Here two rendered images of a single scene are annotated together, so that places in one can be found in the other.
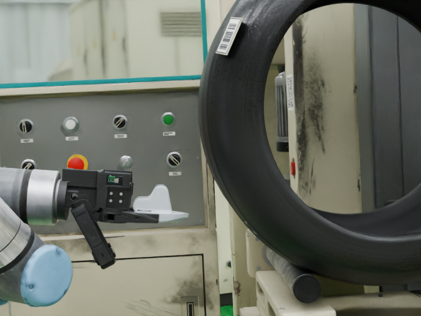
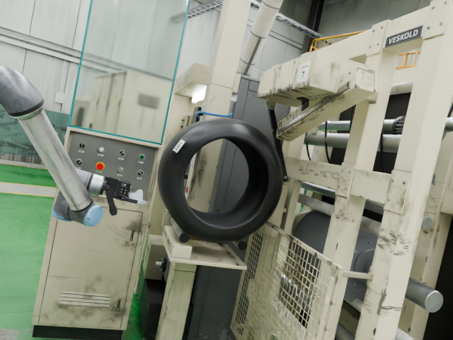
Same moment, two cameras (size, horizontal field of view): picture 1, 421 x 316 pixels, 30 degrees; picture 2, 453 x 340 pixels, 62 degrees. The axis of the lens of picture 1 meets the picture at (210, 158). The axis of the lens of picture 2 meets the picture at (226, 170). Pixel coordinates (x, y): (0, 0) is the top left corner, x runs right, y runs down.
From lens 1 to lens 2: 46 cm
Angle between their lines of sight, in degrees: 13
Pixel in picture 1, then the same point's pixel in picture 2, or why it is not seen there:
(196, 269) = (139, 217)
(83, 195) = (111, 187)
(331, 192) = (199, 202)
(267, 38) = (192, 150)
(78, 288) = not seen: hidden behind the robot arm
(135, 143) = (126, 162)
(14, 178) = (86, 176)
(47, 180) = (99, 179)
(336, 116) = (207, 175)
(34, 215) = (91, 191)
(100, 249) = (112, 208)
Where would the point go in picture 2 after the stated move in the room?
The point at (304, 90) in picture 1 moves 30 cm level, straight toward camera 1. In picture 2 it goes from (198, 163) to (199, 166)
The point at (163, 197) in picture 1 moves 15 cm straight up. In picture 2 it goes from (140, 194) to (147, 162)
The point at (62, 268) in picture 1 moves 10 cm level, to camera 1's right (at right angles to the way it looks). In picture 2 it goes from (100, 214) to (125, 218)
